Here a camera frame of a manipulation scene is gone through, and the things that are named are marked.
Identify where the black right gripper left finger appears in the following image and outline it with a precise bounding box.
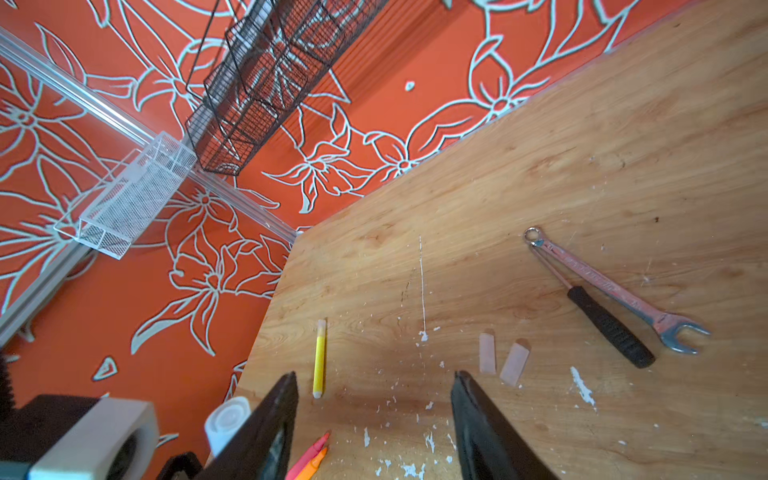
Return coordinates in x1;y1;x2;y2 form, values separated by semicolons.
195;372;299;480

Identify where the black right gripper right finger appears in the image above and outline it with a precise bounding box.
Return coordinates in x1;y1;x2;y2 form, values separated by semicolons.
450;370;556;480

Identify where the clear pen cap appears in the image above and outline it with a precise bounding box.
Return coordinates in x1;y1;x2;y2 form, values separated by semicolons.
204;396;251;457
500;339;531;387
479;330;497;375

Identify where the yellow highlighter pen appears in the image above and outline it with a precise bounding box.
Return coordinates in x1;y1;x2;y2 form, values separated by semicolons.
312;319;327;399

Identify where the pink highlighter pen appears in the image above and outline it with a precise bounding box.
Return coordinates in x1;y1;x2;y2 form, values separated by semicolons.
285;431;331;480

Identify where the orange highlighter pen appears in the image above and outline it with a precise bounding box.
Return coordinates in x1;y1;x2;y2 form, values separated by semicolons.
287;447;328;480

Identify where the silver combination wrench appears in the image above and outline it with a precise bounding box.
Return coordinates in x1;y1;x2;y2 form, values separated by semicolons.
535;229;710;355

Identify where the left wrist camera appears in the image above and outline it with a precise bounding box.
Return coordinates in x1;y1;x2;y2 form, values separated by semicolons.
1;395;159;479

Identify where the white wire mesh basket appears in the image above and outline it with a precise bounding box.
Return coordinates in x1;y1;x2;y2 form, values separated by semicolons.
54;132;196;260

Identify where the black wire mesh basket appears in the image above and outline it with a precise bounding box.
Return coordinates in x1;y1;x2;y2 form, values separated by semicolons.
184;1;386;176

